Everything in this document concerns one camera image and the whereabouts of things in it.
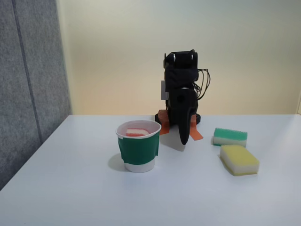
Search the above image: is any thin black cable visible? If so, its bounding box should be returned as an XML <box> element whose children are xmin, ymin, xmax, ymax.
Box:
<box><xmin>192</xmin><ymin>68</ymin><xmax>213</xmax><ymax>100</ymax></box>

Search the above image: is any orange tape strip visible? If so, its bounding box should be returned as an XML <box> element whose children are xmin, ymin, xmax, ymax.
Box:
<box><xmin>189</xmin><ymin>115</ymin><xmax>204</xmax><ymax>141</ymax></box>
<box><xmin>158</xmin><ymin>109</ymin><xmax>172</xmax><ymax>136</ymax></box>

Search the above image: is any red and white sponge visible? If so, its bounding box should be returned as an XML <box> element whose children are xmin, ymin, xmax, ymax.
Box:
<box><xmin>125</xmin><ymin>127</ymin><xmax>151</xmax><ymax>137</ymax></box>

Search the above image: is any white cup with green tape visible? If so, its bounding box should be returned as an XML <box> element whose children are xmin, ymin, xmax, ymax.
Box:
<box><xmin>115</xmin><ymin>119</ymin><xmax>162</xmax><ymax>174</ymax></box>

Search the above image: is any grey felt partition panel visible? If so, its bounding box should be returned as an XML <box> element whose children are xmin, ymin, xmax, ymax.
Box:
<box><xmin>0</xmin><ymin>0</ymin><xmax>72</xmax><ymax>192</ymax></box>

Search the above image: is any green and white sponge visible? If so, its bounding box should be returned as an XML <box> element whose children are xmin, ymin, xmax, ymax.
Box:
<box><xmin>212</xmin><ymin>127</ymin><xmax>248</xmax><ymax>148</ymax></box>

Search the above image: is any yellow and white sponge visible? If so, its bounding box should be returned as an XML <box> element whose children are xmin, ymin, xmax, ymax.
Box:
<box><xmin>219</xmin><ymin>144</ymin><xmax>260</xmax><ymax>177</ymax></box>

